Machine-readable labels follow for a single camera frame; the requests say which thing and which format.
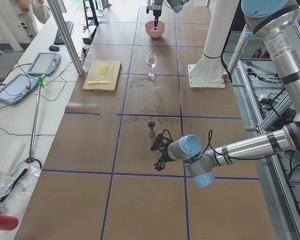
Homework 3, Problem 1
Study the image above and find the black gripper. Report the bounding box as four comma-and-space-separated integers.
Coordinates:
154, 145, 172, 171
153, 9, 162, 29

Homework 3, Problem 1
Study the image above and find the steel double jigger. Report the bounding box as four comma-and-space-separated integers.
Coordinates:
147, 120, 156, 138

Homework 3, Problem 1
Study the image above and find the ice cubes pile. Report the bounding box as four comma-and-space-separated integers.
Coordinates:
150, 26, 162, 32

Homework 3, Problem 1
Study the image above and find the wine glass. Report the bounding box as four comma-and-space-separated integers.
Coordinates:
146, 52, 157, 80

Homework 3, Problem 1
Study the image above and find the pink bowl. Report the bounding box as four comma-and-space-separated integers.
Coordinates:
144, 20, 166, 39

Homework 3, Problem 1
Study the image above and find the wooden cutting board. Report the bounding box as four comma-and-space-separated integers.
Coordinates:
82, 60, 121, 92

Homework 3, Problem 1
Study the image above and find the lemon slice one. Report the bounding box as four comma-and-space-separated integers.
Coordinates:
99, 70, 107, 75

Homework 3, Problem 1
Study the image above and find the yellow plastic knife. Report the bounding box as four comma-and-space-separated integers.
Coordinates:
87, 80, 112, 85

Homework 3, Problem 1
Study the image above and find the black keyboard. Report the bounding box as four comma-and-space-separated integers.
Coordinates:
53, 20, 75, 46

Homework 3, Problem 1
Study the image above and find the black computer mouse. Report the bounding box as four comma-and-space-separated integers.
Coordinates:
48, 45, 60, 52

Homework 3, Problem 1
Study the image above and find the upper teach pendant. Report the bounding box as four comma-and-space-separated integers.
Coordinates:
27, 52, 61, 77

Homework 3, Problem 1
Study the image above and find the teach pendant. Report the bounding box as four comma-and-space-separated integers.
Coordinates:
0, 73, 39, 105
27, 52, 61, 77

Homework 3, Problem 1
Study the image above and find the person at desk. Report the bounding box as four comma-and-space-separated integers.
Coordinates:
9, 0, 52, 42

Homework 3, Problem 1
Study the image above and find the green tipped reacher stick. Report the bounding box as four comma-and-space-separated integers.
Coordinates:
25, 74, 46, 169

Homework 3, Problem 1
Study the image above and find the clear plastic bag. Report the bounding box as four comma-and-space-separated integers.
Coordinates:
0, 166, 42, 203

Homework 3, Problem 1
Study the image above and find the lower teach pendant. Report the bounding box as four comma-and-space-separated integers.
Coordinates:
0, 73, 39, 105

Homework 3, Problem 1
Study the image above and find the red cylinder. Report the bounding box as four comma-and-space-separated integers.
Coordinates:
0, 214, 19, 231

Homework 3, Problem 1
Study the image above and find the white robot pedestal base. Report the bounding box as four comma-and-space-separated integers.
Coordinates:
188, 0, 240, 88

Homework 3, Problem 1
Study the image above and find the aluminium frame post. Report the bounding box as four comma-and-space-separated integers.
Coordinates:
47, 0, 84, 76

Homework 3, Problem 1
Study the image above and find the aluminium truss frame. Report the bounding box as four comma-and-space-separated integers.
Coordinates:
226, 26, 300, 240

